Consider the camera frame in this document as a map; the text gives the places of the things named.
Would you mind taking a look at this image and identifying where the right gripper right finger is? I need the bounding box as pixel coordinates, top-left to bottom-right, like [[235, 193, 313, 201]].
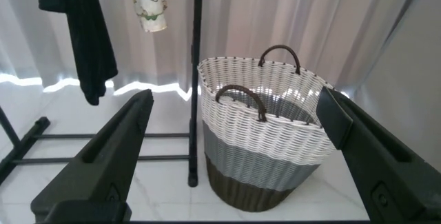
[[316, 86, 441, 223]]

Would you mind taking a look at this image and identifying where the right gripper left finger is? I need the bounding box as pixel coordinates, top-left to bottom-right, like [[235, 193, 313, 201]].
[[30, 88, 155, 223]]

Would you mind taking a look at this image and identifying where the black garment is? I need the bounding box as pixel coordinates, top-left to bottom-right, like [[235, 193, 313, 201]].
[[32, 0, 119, 106]]

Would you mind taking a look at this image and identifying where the cream printed garment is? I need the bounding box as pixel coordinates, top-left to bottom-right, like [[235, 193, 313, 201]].
[[130, 0, 173, 33]]

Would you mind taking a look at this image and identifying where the black clothes rack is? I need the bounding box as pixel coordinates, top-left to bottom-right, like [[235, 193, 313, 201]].
[[0, 0, 204, 188]]

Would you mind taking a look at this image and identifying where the white laundry basket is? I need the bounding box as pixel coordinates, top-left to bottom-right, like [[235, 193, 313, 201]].
[[197, 44, 337, 213]]

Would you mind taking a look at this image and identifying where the white curtain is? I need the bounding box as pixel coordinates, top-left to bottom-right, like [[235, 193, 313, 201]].
[[0, 0, 423, 92]]

